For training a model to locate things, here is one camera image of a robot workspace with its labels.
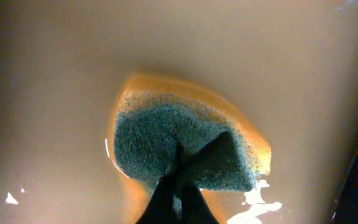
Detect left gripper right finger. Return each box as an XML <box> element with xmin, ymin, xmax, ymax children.
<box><xmin>180</xmin><ymin>185</ymin><xmax>219</xmax><ymax>224</ymax></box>

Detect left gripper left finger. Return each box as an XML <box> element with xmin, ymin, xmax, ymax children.
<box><xmin>136</xmin><ymin>141</ymin><xmax>182</xmax><ymax>224</ymax></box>

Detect green yellow sponge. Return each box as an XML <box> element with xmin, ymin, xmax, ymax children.
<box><xmin>106</xmin><ymin>73</ymin><xmax>272</xmax><ymax>223</ymax></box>

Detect black water tray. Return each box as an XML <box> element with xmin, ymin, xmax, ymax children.
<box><xmin>0</xmin><ymin>1</ymin><xmax>358</xmax><ymax>223</ymax></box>

